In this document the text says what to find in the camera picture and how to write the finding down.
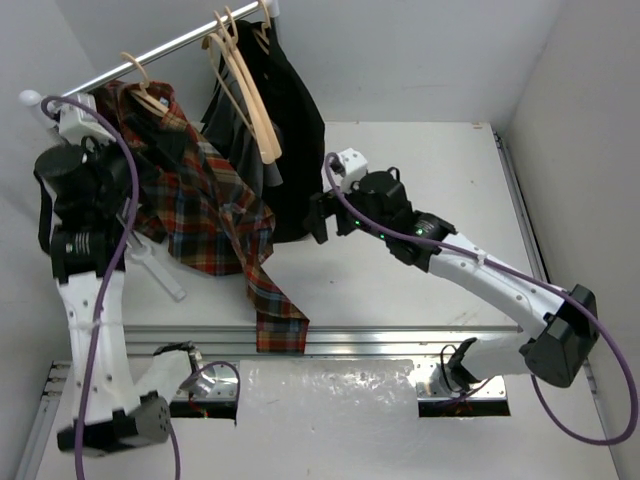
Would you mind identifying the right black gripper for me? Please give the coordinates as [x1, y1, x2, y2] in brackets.
[304, 180, 390, 243]

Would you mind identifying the beige hanger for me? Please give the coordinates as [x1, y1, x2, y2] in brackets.
[200, 11, 275, 164]
[120, 52, 169, 118]
[209, 7, 282, 165]
[251, 0, 272, 55]

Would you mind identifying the plaid flannel shirt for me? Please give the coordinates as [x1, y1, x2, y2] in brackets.
[92, 81, 309, 354]

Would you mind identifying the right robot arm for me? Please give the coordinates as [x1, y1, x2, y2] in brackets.
[306, 167, 599, 395]

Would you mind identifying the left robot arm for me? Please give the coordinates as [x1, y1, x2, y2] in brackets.
[34, 118, 195, 457]

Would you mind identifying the beige hanger under black garment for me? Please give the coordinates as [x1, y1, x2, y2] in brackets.
[251, 0, 272, 55]

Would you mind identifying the grey pleated skirt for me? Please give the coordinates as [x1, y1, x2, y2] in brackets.
[202, 65, 283, 196]

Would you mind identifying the metal rack upright pole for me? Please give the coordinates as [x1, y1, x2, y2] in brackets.
[119, 199, 187, 302]

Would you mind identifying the black hanging garment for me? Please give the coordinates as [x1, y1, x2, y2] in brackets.
[236, 20, 325, 243]

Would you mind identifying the white front cover board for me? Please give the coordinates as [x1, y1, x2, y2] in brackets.
[34, 357, 621, 480]

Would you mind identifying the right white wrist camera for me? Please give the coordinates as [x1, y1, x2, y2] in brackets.
[329, 148, 368, 192]

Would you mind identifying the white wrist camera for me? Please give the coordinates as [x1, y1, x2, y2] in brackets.
[58, 102, 115, 145]
[329, 148, 368, 192]

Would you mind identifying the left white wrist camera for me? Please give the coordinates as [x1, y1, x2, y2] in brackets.
[58, 102, 115, 145]

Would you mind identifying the metal clothes rack rail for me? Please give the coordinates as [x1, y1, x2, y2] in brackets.
[18, 0, 280, 129]

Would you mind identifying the aluminium mounting rail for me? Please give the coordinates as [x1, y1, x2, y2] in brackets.
[44, 324, 591, 401]

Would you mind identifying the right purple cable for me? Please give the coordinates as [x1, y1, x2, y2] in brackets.
[324, 152, 640, 445]

